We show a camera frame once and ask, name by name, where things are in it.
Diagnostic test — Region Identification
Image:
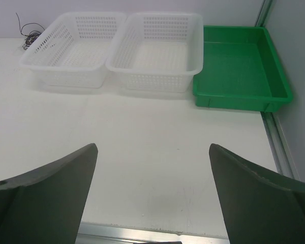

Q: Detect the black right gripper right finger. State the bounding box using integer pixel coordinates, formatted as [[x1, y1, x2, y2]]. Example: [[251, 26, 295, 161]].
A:
[[209, 144, 305, 243]]

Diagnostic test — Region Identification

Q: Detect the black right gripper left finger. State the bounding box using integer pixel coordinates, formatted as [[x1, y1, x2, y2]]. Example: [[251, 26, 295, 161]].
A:
[[0, 143, 98, 243]]

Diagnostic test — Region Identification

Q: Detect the thin wire bundle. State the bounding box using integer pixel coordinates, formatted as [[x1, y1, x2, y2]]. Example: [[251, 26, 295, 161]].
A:
[[16, 13, 44, 51]]

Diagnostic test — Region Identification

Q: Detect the green plastic tray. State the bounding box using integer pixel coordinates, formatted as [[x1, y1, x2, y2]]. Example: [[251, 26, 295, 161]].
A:
[[193, 25, 293, 112]]

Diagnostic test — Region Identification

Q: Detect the left white perforated basket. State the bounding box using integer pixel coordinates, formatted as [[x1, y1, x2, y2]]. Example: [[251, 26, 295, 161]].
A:
[[19, 12, 127, 88]]

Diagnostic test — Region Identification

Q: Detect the white perforated basket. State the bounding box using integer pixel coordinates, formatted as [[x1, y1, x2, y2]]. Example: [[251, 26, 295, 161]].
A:
[[19, 12, 127, 88], [106, 12, 203, 93]]

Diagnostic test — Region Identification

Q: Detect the right white perforated basket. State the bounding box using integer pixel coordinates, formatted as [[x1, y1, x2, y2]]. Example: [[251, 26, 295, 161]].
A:
[[106, 12, 203, 93]]

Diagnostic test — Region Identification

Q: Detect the aluminium table edge rail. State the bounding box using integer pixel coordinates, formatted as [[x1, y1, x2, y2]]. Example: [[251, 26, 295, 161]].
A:
[[76, 112, 298, 243]]

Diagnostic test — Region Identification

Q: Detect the aluminium frame post right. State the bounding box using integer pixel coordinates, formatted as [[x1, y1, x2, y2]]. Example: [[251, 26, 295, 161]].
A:
[[255, 0, 273, 27]]

